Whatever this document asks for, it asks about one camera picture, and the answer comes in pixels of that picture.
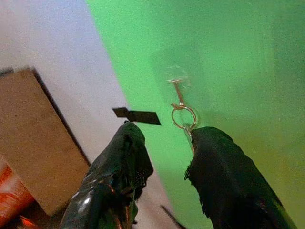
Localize clear adhesive wall hook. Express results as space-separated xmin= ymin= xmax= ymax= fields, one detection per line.
xmin=164 ymin=65 xmax=191 ymax=108

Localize brown wooden board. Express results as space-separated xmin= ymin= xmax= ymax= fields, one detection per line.
xmin=0 ymin=67 xmax=91 ymax=217

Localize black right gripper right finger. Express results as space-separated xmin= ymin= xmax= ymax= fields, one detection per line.
xmin=184 ymin=126 xmax=298 ymax=229

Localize orange patterned object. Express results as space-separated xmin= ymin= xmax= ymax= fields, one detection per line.
xmin=0 ymin=164 xmax=36 ymax=227

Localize silver key ring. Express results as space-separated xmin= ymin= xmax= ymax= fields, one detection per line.
xmin=170 ymin=102 xmax=198 ymax=156

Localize black tape strip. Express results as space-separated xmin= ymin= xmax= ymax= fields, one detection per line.
xmin=112 ymin=107 xmax=162 ymax=126

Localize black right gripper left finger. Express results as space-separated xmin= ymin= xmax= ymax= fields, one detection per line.
xmin=59 ymin=121 xmax=154 ymax=229

